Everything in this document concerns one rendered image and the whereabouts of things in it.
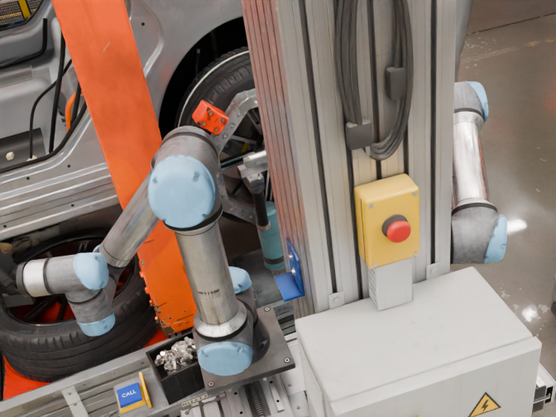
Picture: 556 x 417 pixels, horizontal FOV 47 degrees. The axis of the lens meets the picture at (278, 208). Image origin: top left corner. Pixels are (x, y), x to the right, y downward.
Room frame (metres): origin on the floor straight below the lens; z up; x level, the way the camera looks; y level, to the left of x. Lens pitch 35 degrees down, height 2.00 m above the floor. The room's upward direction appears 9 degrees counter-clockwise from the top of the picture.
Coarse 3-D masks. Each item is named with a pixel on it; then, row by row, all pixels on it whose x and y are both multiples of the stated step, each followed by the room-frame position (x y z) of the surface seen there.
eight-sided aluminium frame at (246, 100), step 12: (240, 96) 1.96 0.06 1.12; (252, 96) 1.94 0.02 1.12; (228, 108) 1.96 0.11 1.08; (240, 108) 1.92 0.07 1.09; (228, 120) 1.91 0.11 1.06; (240, 120) 1.92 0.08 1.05; (228, 132) 1.91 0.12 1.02; (216, 144) 1.89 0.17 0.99; (228, 204) 1.89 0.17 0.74; (240, 204) 1.95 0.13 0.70; (240, 216) 1.90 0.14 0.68; (252, 216) 1.92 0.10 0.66
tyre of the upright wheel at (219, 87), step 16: (240, 48) 2.25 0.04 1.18; (208, 64) 2.21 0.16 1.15; (224, 64) 2.15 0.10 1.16; (240, 64) 2.10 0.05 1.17; (208, 80) 2.10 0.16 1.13; (224, 80) 2.03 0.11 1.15; (240, 80) 2.01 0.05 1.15; (192, 96) 2.11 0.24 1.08; (208, 96) 2.01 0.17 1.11; (224, 96) 2.00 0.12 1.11; (192, 112) 2.04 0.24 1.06; (224, 112) 1.99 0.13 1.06
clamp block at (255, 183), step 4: (248, 176) 1.72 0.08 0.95; (252, 176) 1.72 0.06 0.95; (256, 176) 1.71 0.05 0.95; (260, 176) 1.71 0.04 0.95; (244, 180) 1.75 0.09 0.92; (248, 180) 1.70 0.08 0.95; (252, 180) 1.70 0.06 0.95; (256, 180) 1.70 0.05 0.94; (260, 180) 1.70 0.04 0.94; (248, 184) 1.70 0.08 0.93; (252, 184) 1.70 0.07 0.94; (256, 184) 1.70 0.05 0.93; (260, 184) 1.70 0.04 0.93; (264, 184) 1.71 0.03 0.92; (248, 188) 1.71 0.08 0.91; (252, 188) 1.69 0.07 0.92; (256, 188) 1.70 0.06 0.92; (260, 188) 1.70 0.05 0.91; (264, 188) 1.71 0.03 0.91; (252, 192) 1.69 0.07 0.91
